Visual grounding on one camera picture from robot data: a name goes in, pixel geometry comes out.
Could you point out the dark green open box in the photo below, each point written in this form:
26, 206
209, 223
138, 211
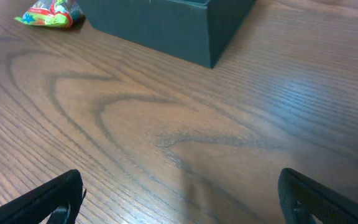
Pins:
194, 30

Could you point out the green Haribo worms bag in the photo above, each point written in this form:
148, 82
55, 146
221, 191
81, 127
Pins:
52, 13

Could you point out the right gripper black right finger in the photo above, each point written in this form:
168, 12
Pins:
304, 200

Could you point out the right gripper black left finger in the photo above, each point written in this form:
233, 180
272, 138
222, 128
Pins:
59, 200

